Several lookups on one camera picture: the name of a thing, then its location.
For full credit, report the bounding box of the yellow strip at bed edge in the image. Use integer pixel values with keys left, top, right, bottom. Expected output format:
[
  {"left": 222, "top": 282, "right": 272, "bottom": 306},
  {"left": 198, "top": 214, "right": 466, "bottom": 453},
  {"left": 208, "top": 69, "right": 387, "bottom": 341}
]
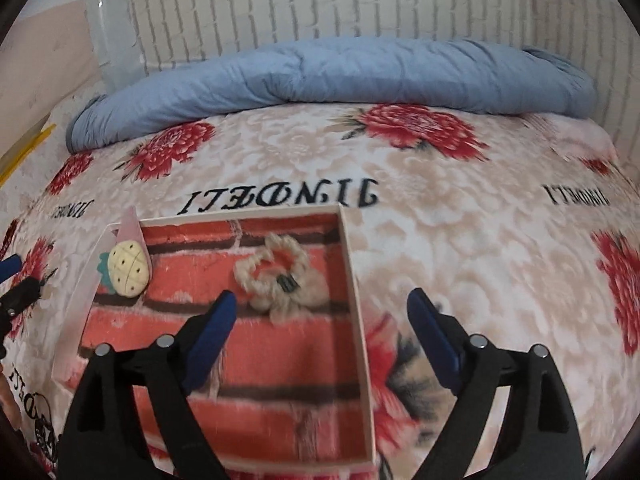
[{"left": 0, "top": 124, "right": 56, "bottom": 185}]

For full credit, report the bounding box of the yellow pineapple plush hair clip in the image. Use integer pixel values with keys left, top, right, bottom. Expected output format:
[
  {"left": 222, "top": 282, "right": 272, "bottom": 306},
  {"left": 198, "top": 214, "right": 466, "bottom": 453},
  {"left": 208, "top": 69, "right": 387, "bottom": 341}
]
[{"left": 98, "top": 240, "right": 151, "bottom": 298}]

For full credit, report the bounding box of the white tray with brick lining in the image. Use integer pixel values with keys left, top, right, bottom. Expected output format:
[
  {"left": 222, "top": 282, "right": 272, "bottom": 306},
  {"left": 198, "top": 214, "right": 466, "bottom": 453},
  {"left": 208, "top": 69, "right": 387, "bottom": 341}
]
[{"left": 52, "top": 205, "right": 375, "bottom": 477}]

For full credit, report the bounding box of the floral fleece bed blanket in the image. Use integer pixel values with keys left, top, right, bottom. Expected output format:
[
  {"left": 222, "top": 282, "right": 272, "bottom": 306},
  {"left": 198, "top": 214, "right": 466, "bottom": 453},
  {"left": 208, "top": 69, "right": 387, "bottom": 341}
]
[{"left": 1, "top": 104, "right": 639, "bottom": 479}]

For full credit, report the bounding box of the cream knitted scrunchie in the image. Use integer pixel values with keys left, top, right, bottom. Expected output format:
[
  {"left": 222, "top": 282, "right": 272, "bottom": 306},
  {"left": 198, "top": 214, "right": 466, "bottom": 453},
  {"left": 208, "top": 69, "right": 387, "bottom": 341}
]
[{"left": 233, "top": 233, "right": 330, "bottom": 324}]

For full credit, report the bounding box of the clear plastic bag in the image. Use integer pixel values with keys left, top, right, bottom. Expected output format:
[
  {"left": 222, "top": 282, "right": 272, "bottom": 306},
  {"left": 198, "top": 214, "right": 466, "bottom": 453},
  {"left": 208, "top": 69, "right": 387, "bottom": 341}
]
[{"left": 84, "top": 0, "right": 145, "bottom": 92}]

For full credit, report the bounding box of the blue rolled quilt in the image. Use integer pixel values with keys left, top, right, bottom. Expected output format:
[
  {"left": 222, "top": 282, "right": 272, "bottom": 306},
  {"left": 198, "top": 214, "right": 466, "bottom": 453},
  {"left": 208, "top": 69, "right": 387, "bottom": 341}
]
[{"left": 66, "top": 37, "right": 597, "bottom": 154}]

